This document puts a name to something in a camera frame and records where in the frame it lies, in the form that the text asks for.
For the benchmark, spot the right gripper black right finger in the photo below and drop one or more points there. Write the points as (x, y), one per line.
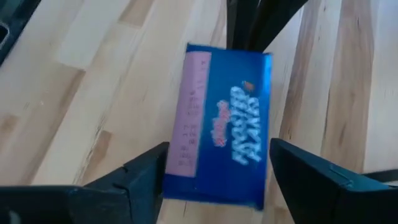
(326, 196)

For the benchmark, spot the blue cereal box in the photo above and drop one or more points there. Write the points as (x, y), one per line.
(224, 124)

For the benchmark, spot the black aluminium table frame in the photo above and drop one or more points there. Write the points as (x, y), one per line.
(248, 25)

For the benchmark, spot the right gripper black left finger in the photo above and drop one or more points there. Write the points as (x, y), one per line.
(130, 196)

